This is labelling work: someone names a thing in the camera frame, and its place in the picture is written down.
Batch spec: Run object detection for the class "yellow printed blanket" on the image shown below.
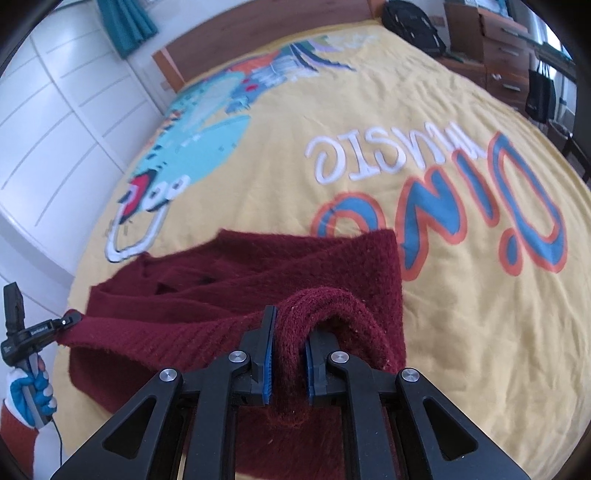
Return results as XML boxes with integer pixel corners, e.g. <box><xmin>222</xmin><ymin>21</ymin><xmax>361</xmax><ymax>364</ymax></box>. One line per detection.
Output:
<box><xmin>46</xmin><ymin>18</ymin><xmax>591</xmax><ymax>480</ymax></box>

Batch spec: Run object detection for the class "black tote bag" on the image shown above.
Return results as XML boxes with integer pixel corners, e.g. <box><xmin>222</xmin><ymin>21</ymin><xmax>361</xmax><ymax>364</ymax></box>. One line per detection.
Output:
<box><xmin>525</xmin><ymin>60</ymin><xmax>558</xmax><ymax>124</ymax></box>

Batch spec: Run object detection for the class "white wardrobe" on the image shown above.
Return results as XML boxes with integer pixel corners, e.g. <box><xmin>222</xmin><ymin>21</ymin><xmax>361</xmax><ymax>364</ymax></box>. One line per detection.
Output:
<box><xmin>0</xmin><ymin>28</ymin><xmax>178</xmax><ymax>296</ymax></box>

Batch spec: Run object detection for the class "black backpack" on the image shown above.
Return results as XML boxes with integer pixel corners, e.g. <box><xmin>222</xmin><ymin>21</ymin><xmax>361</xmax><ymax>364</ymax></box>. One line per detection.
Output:
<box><xmin>383</xmin><ymin>0</ymin><xmax>448</xmax><ymax>58</ymax></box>

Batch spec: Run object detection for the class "black cable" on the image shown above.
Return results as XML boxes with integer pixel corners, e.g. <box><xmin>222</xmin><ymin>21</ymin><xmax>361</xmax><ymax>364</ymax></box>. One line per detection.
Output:
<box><xmin>48</xmin><ymin>415</ymin><xmax>65</xmax><ymax>464</ymax></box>

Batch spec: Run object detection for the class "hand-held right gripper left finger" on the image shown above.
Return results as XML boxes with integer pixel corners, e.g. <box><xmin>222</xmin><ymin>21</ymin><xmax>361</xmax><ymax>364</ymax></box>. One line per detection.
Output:
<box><xmin>50</xmin><ymin>305</ymin><xmax>278</xmax><ymax>480</ymax></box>

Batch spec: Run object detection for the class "person's left forearm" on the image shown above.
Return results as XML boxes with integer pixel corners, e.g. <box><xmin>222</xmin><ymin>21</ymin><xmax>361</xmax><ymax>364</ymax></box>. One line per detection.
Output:
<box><xmin>0</xmin><ymin>399</ymin><xmax>40</xmax><ymax>462</ymax></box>

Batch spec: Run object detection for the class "teal curtain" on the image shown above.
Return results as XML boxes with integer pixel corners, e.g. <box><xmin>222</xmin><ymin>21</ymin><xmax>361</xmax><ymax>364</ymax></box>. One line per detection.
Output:
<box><xmin>97</xmin><ymin>0</ymin><xmax>160</xmax><ymax>58</ymax></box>

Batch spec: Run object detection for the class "wooden bed headboard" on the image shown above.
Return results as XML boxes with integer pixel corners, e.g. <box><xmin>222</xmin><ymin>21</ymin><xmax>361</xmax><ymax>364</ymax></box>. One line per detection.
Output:
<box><xmin>152</xmin><ymin>0</ymin><xmax>384</xmax><ymax>93</ymax></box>

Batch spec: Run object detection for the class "person's left hand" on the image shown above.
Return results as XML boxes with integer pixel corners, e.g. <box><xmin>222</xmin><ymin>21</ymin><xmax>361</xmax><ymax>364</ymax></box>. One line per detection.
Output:
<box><xmin>7</xmin><ymin>355</ymin><xmax>58</xmax><ymax>430</ymax></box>

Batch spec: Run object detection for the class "wooden drawer cabinet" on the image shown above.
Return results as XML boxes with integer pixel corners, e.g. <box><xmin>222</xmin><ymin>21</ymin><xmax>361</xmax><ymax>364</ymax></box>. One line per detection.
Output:
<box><xmin>443</xmin><ymin>0</ymin><xmax>539</xmax><ymax>112</ymax></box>

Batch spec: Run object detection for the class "maroon knit sweater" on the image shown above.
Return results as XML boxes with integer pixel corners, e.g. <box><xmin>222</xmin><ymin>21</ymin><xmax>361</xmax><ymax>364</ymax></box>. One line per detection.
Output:
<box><xmin>55</xmin><ymin>228</ymin><xmax>408</xmax><ymax>480</ymax></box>

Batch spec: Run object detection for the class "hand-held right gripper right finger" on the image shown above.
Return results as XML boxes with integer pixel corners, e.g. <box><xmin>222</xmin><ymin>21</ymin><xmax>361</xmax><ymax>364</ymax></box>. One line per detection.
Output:
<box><xmin>305</xmin><ymin>332</ymin><xmax>532</xmax><ymax>480</ymax></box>

